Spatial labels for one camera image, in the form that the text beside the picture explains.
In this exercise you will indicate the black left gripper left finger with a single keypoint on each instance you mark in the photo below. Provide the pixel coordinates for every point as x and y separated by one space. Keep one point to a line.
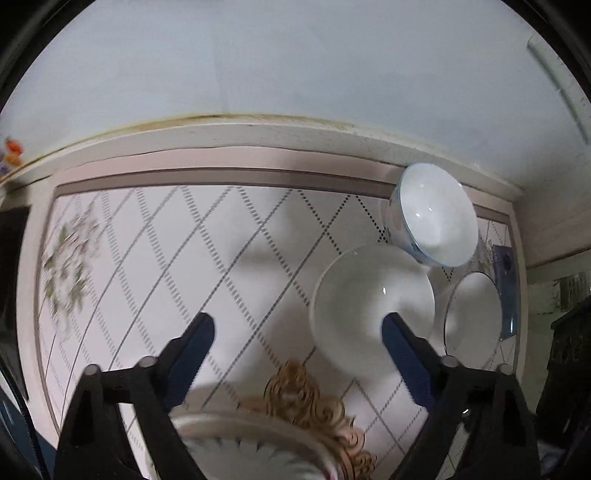
180 361

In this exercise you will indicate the patterned table mat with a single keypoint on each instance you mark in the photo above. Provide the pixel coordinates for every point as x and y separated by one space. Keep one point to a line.
135 247

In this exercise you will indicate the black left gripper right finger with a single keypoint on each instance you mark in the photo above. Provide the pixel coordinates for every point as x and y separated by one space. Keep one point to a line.
422 369

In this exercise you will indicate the white bowl blue pattern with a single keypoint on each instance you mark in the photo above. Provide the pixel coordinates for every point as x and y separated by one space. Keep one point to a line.
431 216

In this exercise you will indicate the blue smartphone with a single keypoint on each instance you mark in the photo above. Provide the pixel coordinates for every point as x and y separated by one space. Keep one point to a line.
506 275

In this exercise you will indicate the white bowl thin dark rim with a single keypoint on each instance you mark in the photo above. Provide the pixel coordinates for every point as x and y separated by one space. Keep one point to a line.
473 320

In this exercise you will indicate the colourful wall sticker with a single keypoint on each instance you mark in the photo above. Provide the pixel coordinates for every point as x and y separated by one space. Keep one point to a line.
11 153

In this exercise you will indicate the white plate blue leaf rim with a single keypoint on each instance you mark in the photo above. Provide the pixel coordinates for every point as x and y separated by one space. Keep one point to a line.
233 445

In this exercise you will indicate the plain white bowl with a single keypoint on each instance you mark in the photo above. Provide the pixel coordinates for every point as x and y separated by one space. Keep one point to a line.
352 298

